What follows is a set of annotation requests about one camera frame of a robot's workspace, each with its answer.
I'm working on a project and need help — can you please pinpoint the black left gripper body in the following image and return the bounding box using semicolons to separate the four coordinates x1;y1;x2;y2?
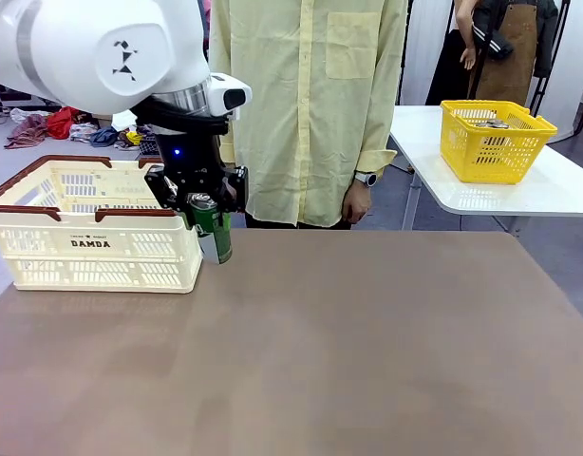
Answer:
151;130;227;195

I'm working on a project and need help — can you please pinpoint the green drink can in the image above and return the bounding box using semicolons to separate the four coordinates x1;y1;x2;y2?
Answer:
185;192;234;265

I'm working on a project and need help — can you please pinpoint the cream plastic shopping basket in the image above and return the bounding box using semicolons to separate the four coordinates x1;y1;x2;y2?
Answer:
0;155;205;295

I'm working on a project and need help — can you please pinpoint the yellow plastic basket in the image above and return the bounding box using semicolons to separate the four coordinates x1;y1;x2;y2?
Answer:
439;99;558;185

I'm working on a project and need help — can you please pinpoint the person's left hand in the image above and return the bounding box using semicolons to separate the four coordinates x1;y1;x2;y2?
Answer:
342;183;371;224

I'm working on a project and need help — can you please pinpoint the dark patterned clothes pile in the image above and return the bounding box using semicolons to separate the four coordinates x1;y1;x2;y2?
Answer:
138;134;160;159

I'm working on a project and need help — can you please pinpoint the blue cloth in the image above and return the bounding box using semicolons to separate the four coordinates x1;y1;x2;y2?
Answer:
89;126;120;146

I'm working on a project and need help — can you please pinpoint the person in yellow shirt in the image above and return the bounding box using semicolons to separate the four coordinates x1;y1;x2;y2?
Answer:
206;0;409;232

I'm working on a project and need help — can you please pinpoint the red cloth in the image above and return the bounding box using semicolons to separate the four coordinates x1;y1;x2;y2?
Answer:
47;106;86;141

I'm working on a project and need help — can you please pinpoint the patterned reddish cloth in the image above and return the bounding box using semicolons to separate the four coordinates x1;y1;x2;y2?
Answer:
4;112;50;150

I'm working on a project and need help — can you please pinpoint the white side table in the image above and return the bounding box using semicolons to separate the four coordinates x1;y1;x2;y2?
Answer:
390;104;583;233

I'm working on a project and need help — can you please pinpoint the bystander in black dress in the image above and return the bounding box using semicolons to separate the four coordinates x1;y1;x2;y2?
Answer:
425;0;479;106

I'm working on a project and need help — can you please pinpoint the brown apron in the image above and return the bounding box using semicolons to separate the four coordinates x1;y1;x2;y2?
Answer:
469;4;539;108

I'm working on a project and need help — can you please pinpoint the black white-striped jacket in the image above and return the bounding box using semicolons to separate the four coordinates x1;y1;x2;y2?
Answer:
471;0;560;80

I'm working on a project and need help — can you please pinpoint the black metal rack stand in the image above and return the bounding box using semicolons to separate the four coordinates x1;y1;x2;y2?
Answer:
528;0;583;139

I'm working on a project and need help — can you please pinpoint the brown basket handle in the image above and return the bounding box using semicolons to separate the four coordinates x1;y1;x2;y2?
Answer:
0;155;114;223
94;156;181;223

